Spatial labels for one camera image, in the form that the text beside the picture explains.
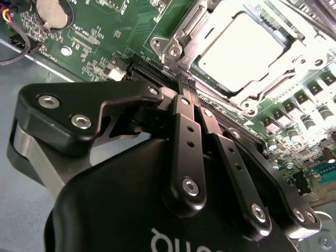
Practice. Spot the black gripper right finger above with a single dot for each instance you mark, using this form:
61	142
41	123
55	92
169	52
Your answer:
236	172

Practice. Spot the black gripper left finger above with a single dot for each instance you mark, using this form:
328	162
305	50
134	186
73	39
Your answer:
65	105

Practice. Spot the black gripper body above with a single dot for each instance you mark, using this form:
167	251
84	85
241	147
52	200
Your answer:
118	212

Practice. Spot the metal socket cover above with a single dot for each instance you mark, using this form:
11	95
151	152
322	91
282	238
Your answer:
197	44

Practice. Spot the silver CPU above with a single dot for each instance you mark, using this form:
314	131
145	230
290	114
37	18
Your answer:
241	50

